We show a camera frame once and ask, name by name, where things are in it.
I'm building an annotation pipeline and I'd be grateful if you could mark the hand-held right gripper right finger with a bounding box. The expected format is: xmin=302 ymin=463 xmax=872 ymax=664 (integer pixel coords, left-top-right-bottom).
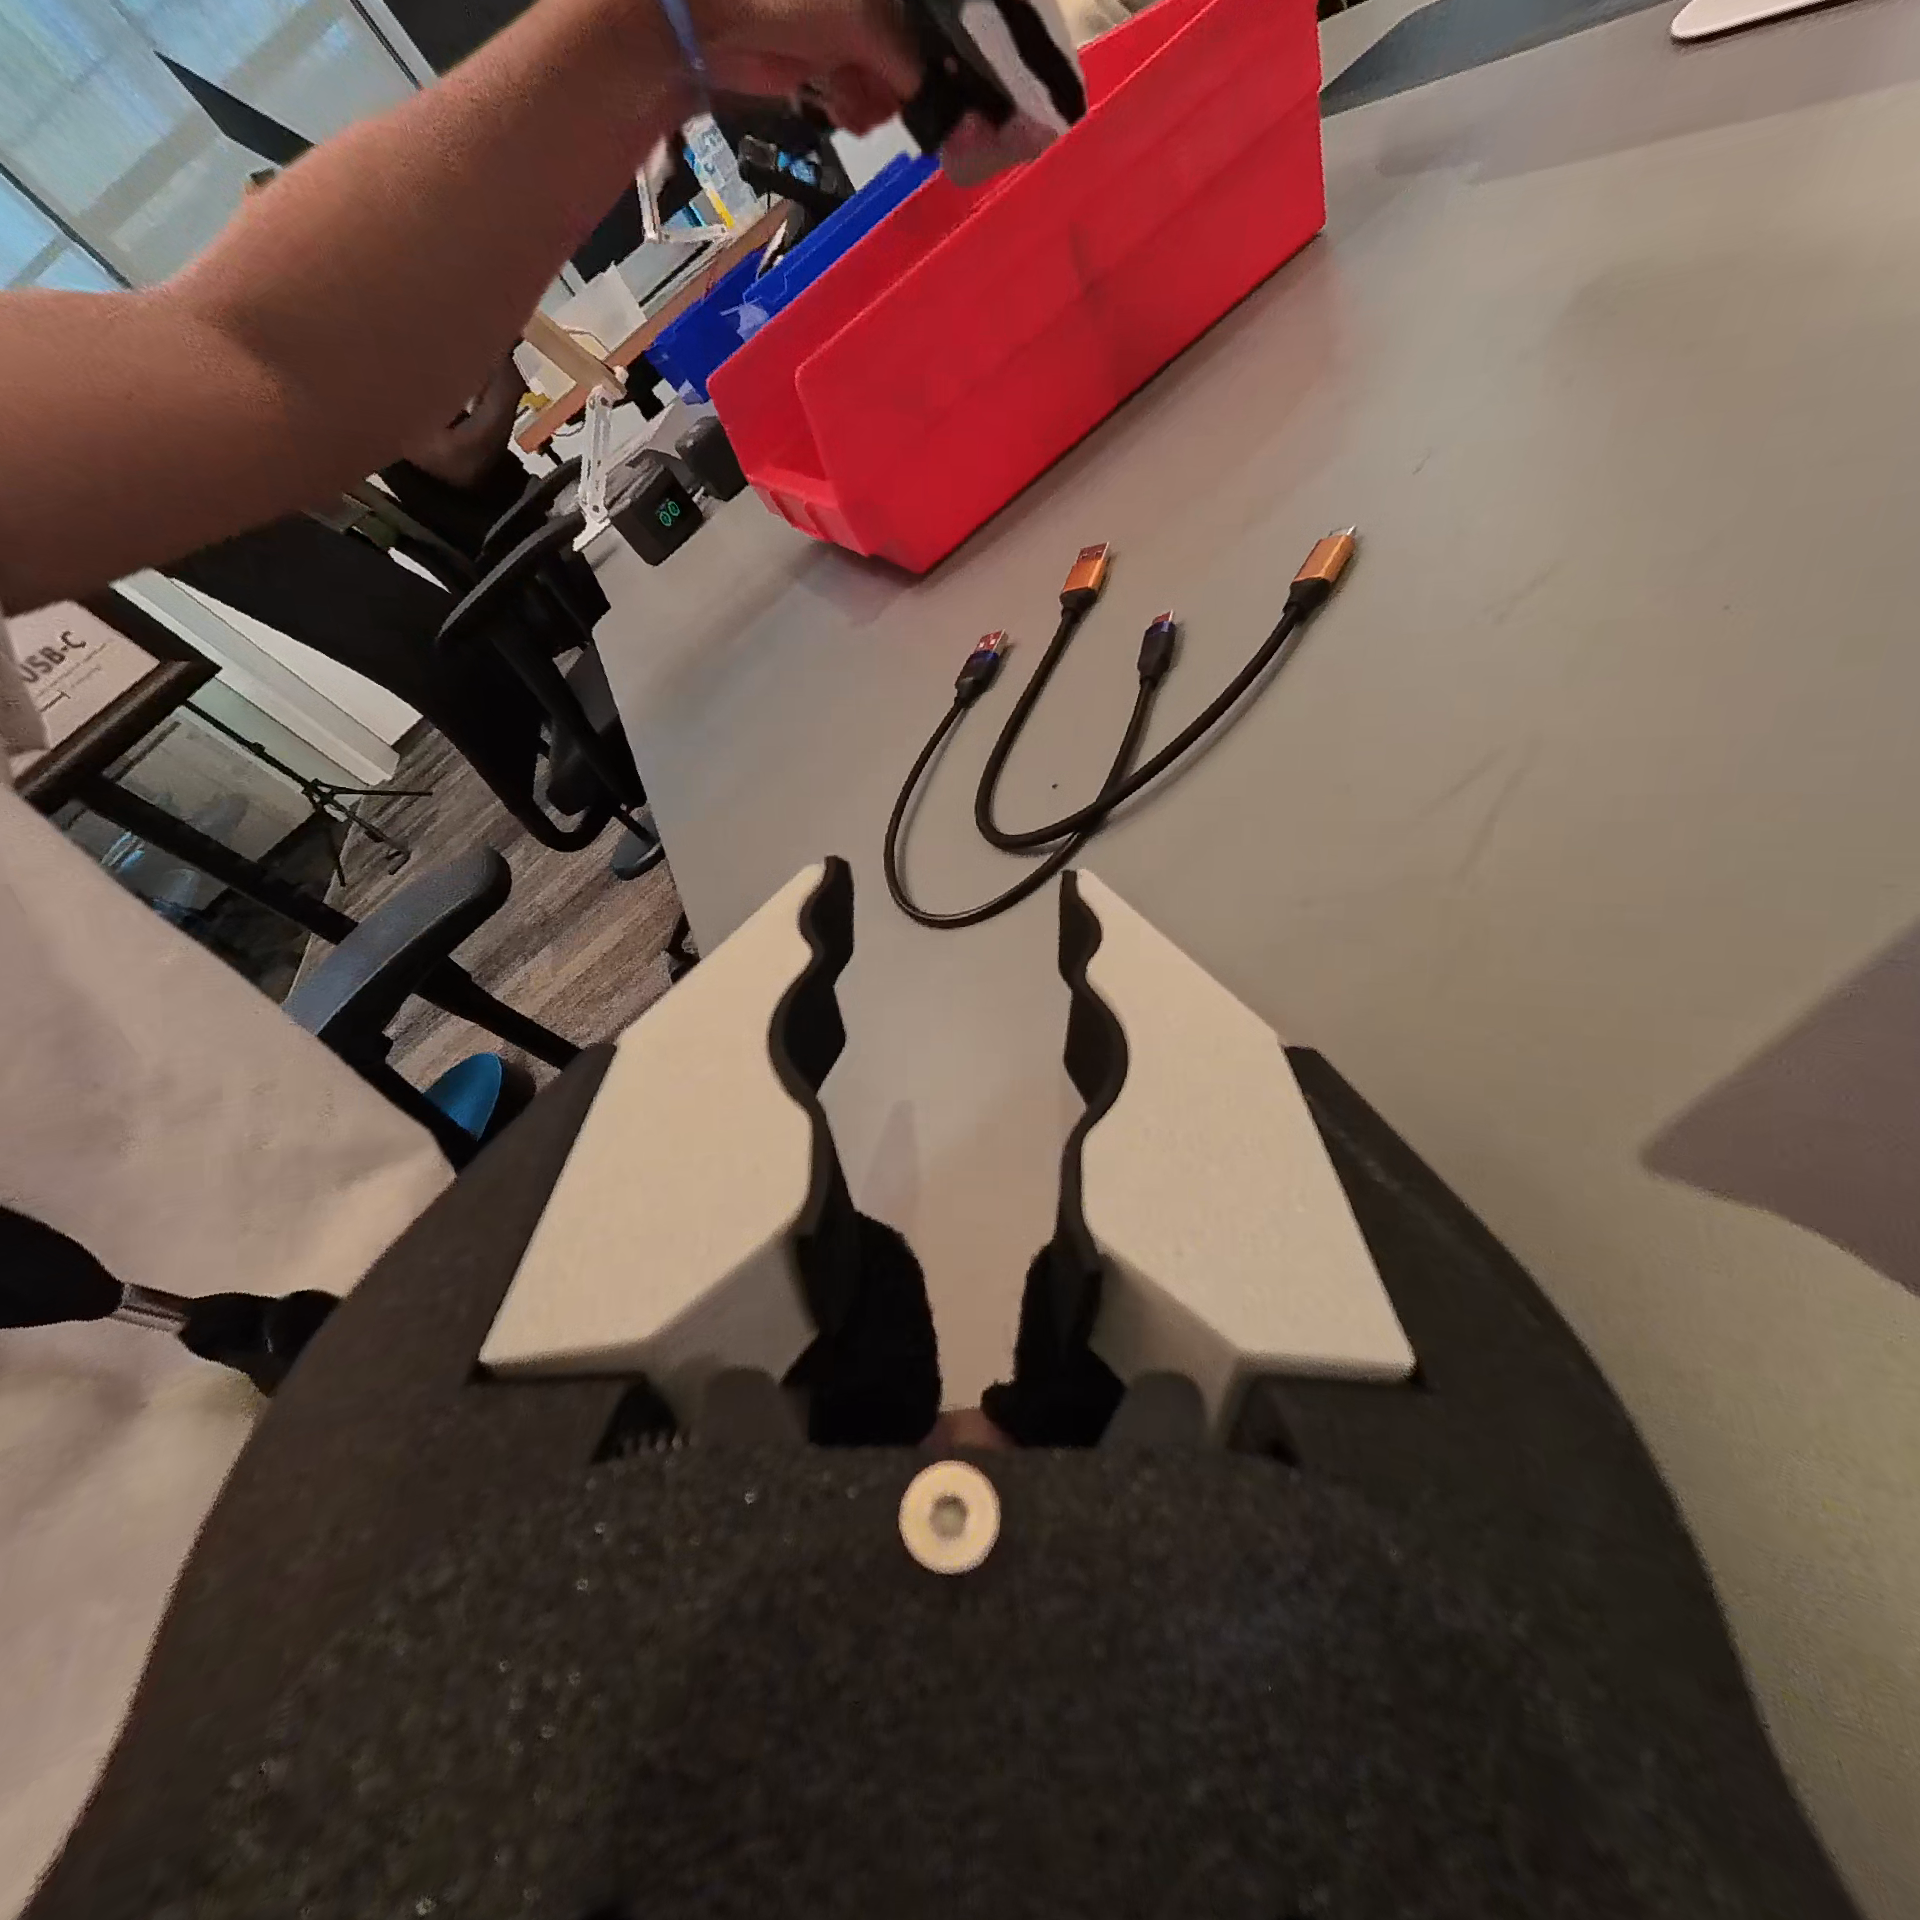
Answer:
xmin=1026 ymin=871 xmax=1420 ymax=1398

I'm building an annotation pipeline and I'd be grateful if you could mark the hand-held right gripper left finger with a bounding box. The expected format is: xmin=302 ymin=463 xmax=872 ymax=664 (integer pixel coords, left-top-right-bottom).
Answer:
xmin=476 ymin=858 xmax=859 ymax=1395

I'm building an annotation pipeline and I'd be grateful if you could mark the red plastic bin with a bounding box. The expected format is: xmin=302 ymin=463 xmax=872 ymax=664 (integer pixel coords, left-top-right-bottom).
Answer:
xmin=703 ymin=0 xmax=1330 ymax=576

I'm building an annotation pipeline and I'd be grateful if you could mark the blue plastic bin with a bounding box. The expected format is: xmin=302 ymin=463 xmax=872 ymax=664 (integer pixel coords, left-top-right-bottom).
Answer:
xmin=644 ymin=150 xmax=943 ymax=404

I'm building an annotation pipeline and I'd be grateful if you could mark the short orange-plug USB cable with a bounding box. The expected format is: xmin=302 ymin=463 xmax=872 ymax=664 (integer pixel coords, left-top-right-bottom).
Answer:
xmin=974 ymin=525 xmax=1360 ymax=854

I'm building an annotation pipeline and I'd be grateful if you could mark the short blue-plug USB cable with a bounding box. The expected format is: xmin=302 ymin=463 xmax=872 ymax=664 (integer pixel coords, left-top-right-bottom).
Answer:
xmin=884 ymin=607 xmax=1187 ymax=924

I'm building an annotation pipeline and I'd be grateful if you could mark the person's left forearm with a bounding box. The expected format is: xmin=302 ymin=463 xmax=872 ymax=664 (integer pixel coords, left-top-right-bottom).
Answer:
xmin=0 ymin=0 xmax=722 ymax=603

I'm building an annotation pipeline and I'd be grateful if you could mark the grey desk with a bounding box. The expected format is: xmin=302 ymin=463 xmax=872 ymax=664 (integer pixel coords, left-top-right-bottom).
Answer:
xmin=591 ymin=0 xmax=1920 ymax=1920

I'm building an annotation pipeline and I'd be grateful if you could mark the person's left hand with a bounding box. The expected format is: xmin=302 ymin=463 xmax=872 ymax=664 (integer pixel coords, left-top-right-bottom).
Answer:
xmin=681 ymin=0 xmax=962 ymax=145

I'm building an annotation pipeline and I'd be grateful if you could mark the white t-shirt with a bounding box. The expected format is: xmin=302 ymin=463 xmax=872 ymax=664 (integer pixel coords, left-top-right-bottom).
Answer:
xmin=0 ymin=593 xmax=460 ymax=1892

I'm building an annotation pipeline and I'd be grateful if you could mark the black device with green lights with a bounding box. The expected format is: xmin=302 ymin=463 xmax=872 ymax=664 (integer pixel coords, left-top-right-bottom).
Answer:
xmin=611 ymin=463 xmax=701 ymax=569

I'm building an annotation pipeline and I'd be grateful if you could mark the white framed sign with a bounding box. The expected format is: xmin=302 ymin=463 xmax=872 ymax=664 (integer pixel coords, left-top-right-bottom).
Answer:
xmin=0 ymin=600 xmax=219 ymax=753

